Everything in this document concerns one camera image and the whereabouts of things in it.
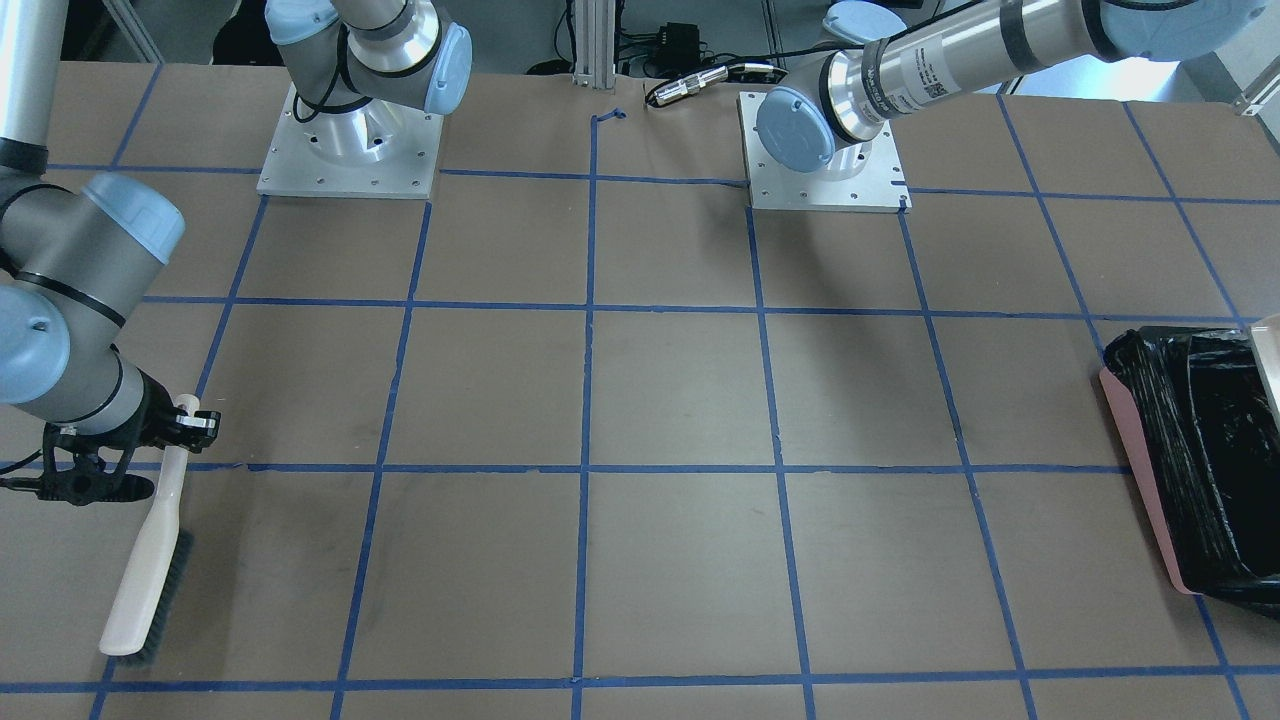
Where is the silver cylindrical connector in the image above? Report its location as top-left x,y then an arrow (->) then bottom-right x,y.
645,64 -> 730,108

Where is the pink bin with black bag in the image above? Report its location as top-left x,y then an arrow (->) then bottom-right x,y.
1100,325 -> 1279,618

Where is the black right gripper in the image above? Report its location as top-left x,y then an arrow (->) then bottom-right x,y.
38,365 -> 221,503

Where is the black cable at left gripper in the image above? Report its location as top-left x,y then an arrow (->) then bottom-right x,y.
0,450 -> 61,496

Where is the beige plastic dustpan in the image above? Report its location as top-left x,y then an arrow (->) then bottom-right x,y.
1248,313 -> 1280,425

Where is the beige hand brush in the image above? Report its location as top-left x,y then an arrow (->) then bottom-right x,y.
99,445 -> 193,665

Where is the aluminium frame post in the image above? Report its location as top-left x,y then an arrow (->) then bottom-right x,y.
570,0 -> 620,92

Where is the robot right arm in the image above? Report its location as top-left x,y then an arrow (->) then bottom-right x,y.
3,1 -> 474,506

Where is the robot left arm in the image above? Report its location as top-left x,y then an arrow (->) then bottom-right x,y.
755,1 -> 1266,173

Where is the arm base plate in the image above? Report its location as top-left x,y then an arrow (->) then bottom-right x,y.
739,92 -> 913,213
256,87 -> 445,200

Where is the black power adapter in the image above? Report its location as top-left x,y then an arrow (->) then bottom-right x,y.
653,22 -> 701,67

